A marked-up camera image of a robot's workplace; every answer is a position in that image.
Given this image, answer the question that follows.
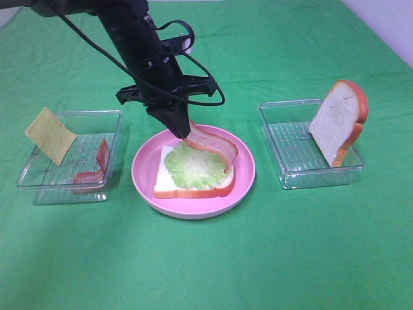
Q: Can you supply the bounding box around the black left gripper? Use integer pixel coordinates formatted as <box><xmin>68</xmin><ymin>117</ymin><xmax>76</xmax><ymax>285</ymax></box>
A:
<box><xmin>116</xmin><ymin>49</ymin><xmax>216</xmax><ymax>139</ymax></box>

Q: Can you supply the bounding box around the bacon strip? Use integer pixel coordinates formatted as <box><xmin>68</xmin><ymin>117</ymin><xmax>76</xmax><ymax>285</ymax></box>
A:
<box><xmin>183</xmin><ymin>119</ymin><xmax>238</xmax><ymax>172</ymax></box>
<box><xmin>72</xmin><ymin>139</ymin><xmax>110</xmax><ymax>194</ymax></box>

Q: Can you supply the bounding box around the green lettuce leaf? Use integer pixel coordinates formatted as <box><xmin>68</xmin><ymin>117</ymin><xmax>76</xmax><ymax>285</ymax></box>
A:
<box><xmin>157</xmin><ymin>142</ymin><xmax>235</xmax><ymax>191</ymax></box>

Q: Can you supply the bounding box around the bread slice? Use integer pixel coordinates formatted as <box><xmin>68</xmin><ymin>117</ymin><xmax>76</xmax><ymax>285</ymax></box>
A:
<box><xmin>153</xmin><ymin>143</ymin><xmax>236</xmax><ymax>199</ymax></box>
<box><xmin>309</xmin><ymin>80</ymin><xmax>369</xmax><ymax>168</ymax></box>

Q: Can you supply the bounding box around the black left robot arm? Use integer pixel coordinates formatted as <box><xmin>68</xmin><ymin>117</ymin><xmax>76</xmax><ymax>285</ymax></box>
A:
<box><xmin>1</xmin><ymin>1</ymin><xmax>220</xmax><ymax>139</ymax></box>

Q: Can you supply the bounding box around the pink round plate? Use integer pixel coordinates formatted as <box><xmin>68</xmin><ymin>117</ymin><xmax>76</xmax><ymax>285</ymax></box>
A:
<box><xmin>131</xmin><ymin>125</ymin><xmax>256</xmax><ymax>220</ymax></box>

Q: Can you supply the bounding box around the yellow cheese slice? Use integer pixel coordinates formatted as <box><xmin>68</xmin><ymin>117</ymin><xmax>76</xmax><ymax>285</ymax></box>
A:
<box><xmin>25</xmin><ymin>107</ymin><xmax>77</xmax><ymax>165</ymax></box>

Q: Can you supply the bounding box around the clear right bread tray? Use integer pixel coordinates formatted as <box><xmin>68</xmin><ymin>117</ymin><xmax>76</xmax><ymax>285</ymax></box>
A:
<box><xmin>258</xmin><ymin>99</ymin><xmax>364</xmax><ymax>189</ymax></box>

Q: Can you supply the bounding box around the clear left ingredient tray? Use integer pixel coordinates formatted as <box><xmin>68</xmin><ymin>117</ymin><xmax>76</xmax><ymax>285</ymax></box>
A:
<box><xmin>17</xmin><ymin>110</ymin><xmax>123</xmax><ymax>205</ymax></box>

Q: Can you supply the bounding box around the green table cloth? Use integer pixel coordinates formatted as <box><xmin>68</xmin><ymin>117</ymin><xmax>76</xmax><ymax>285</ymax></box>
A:
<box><xmin>1</xmin><ymin>1</ymin><xmax>412</xmax><ymax>309</ymax></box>

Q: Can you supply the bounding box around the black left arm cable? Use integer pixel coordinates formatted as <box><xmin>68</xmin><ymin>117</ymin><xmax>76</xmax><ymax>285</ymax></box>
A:
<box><xmin>41</xmin><ymin>0</ymin><xmax>226</xmax><ymax>107</ymax></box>

